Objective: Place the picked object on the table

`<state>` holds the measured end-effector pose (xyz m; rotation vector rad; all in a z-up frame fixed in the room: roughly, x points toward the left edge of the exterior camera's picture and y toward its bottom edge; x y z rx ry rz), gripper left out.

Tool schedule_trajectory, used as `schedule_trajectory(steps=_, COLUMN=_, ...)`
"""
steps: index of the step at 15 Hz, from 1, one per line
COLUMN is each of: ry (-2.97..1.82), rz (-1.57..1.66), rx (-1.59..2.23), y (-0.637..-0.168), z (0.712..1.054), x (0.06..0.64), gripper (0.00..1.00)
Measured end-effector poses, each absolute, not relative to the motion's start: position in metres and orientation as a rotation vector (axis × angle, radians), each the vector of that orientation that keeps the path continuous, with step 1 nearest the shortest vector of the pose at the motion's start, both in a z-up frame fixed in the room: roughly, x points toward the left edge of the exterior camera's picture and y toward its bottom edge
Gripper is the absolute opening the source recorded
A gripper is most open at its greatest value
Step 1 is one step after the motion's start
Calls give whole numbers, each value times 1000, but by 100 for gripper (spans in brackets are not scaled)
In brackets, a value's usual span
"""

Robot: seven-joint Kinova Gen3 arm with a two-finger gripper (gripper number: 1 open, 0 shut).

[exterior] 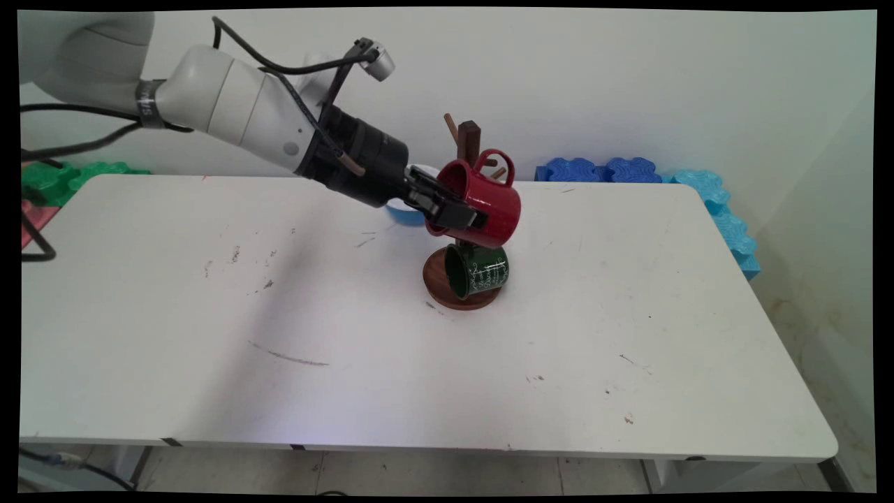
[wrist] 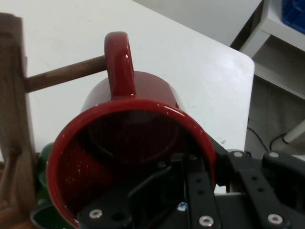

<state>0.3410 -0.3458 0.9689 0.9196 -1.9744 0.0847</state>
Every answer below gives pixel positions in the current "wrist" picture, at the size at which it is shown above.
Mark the brown wooden mug tree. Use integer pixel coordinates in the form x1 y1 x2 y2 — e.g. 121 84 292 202
0 12 108 229

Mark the blue storage bin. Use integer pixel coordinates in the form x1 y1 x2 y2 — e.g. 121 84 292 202
280 0 305 32

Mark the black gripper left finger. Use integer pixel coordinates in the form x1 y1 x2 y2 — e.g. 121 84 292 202
77 152 224 229

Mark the white furniture leg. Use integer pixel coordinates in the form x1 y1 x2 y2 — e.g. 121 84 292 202
283 118 305 144

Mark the white shelf unit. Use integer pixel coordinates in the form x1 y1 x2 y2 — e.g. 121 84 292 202
229 0 305 101

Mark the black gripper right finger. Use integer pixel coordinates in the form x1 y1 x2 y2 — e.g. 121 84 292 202
204 133 305 229

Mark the green mug with white print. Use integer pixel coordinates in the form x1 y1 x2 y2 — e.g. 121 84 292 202
29 141 80 229

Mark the red enamel mug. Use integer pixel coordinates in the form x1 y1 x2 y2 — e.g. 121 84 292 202
46 31 218 228

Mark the black floor cable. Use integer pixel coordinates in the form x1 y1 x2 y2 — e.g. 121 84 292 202
246 125 289 150

